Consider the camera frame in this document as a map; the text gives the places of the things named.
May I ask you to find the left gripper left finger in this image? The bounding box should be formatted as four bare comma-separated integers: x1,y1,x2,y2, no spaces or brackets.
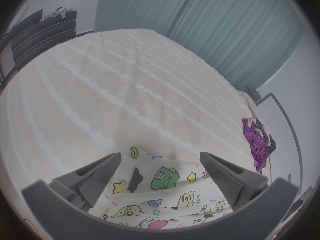
51,152,122,212

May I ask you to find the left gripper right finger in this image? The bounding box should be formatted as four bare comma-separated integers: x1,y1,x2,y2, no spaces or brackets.
199,151,270,209

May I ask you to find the white printed pyjama top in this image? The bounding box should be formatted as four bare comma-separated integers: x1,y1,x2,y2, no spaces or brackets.
102,147,234,231

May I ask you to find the bed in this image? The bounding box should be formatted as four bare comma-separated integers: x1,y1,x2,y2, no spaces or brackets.
0,28,299,228

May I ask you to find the pile of clothes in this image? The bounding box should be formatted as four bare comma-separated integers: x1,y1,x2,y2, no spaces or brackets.
44,6,74,21

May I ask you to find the purple satin garment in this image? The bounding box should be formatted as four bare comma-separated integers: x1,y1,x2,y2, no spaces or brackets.
241,118,268,175

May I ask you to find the black garment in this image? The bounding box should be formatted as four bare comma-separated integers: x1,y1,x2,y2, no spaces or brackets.
266,134,277,157

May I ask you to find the pink and grey garment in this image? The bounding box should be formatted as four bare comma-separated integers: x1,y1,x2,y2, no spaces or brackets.
246,118,271,147

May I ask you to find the pale pink pillow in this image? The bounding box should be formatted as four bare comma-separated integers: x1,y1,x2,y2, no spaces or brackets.
237,90,261,120

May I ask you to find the grey bedside table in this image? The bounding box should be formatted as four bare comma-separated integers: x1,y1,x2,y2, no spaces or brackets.
235,85,260,101

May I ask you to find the blue-green curtain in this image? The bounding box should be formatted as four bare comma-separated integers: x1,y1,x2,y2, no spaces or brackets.
170,0,306,90
94,0,201,39

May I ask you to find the dark grey chest of drawers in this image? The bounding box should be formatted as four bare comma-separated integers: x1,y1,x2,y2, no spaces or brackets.
0,8,77,84

